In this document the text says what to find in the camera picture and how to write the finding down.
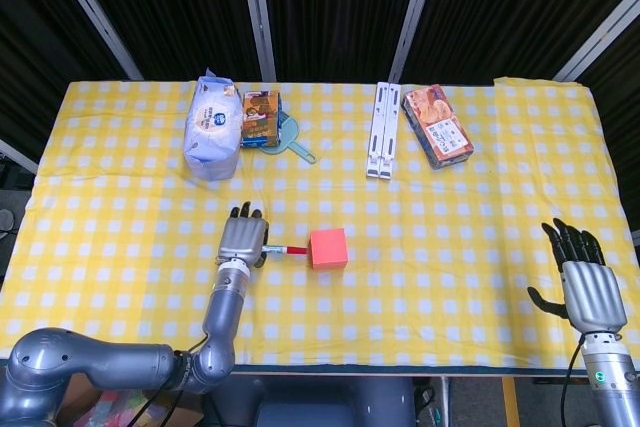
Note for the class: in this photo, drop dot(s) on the colourful toy blocks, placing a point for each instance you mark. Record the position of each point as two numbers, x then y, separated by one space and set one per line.
125 407

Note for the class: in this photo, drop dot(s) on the white folding stand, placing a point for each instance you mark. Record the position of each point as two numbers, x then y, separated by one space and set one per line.
383 132

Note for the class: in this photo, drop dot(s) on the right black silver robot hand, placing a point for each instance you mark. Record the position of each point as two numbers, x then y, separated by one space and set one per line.
595 297

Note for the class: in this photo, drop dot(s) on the yellow white checkered tablecloth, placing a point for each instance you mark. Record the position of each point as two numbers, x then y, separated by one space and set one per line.
400 297

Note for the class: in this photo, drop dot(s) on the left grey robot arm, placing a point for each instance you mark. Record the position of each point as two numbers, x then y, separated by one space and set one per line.
100 362

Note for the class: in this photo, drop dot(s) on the brown cardboard box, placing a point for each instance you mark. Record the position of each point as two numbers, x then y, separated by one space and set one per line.
190 409

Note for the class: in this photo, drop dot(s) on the pink cube block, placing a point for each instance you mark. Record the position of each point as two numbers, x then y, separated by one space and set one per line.
330 249

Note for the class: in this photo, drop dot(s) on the small brown orange snack box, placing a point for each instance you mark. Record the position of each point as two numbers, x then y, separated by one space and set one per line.
260 119

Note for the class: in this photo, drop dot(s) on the silver aluminium frame post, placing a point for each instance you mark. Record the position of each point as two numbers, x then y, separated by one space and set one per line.
600 37
257 12
415 12
95 12

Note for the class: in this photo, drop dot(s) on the teal plastic scoop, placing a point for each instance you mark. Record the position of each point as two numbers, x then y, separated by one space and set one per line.
292 139

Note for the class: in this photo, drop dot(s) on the white blue soft package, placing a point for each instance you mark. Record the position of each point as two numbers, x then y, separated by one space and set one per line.
210 132

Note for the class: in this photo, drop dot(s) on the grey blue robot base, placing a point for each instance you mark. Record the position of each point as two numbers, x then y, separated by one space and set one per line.
320 402

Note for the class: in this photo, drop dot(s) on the orange blue cookie box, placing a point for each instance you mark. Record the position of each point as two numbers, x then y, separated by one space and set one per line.
440 127

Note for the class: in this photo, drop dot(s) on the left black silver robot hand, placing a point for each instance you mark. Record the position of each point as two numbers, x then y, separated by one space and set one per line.
242 242

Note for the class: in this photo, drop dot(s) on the red and white marker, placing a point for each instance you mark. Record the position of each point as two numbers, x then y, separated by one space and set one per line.
287 249

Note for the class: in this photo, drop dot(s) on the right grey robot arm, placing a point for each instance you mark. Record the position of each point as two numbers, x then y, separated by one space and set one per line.
615 387

